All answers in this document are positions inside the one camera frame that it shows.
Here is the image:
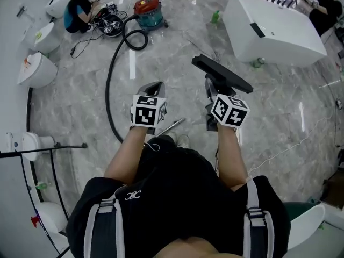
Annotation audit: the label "person's white shoe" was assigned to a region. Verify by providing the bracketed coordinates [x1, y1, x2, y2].
[176, 134, 190, 149]

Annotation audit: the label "red and teal vacuum cleaner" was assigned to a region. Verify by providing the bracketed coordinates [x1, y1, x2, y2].
[133, 0, 170, 32]

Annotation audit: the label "white toilet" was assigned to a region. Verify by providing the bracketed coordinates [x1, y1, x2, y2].
[22, 22, 62, 54]
[45, 0, 74, 20]
[17, 52, 59, 89]
[37, 201, 68, 235]
[21, 132, 56, 162]

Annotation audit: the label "black vacuum hose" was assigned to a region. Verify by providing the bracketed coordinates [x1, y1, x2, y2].
[105, 14, 148, 142]

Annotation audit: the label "white and green basin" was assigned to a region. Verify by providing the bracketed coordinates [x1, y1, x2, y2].
[283, 201, 326, 252]

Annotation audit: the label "silver metal vacuum wand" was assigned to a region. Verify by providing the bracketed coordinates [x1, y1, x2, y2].
[155, 117, 187, 138]

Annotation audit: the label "white bathtub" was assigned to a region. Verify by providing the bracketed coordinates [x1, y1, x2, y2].
[223, 0, 328, 68]

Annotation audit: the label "green plastic bottle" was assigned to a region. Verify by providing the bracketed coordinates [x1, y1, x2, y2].
[210, 10, 222, 25]
[249, 57, 267, 69]

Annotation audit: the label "person's right forearm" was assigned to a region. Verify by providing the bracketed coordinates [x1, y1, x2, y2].
[216, 122, 250, 192]

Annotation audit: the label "person's left forearm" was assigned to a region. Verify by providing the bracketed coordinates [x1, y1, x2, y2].
[103, 124, 152, 185]

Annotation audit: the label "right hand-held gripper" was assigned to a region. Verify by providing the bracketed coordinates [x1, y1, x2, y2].
[204, 76, 251, 132]

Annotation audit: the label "grey backpack strap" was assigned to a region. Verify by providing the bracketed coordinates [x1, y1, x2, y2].
[83, 187, 126, 258]
[243, 180, 275, 258]

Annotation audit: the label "black vacuum floor nozzle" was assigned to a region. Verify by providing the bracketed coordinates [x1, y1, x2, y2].
[191, 53, 254, 94]

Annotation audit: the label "black floor cable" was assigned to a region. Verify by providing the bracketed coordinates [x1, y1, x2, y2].
[70, 33, 103, 59]

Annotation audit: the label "black metal rail frame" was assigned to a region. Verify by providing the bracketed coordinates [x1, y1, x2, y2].
[0, 87, 88, 255]

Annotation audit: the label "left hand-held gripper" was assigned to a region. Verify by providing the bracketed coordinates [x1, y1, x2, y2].
[130, 81, 168, 129]

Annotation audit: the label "person's black shorts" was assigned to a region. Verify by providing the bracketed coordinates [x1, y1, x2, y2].
[141, 135, 178, 166]

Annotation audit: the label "person's black shirt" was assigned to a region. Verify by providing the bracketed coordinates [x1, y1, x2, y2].
[65, 148, 292, 258]

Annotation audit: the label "black round equipment case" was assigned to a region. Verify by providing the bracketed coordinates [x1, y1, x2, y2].
[97, 14, 125, 38]

